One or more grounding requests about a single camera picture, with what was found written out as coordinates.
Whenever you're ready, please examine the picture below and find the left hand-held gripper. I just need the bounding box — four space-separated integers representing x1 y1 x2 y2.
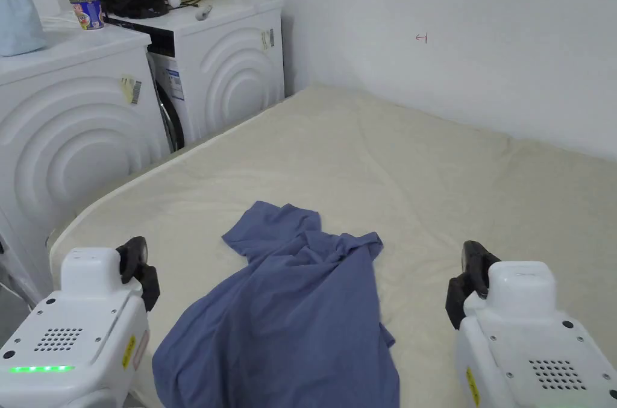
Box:
0 236 160 408

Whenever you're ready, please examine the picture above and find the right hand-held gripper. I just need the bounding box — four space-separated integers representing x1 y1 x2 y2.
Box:
445 240 617 408

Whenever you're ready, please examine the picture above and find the white washing machine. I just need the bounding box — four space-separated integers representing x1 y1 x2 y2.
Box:
99 0 285 154
0 0 171 307

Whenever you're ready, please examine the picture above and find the blue shirt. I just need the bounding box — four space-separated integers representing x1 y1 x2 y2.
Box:
152 201 401 408

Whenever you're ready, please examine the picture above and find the bed with beige sheet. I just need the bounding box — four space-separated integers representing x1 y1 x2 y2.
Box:
48 82 617 408

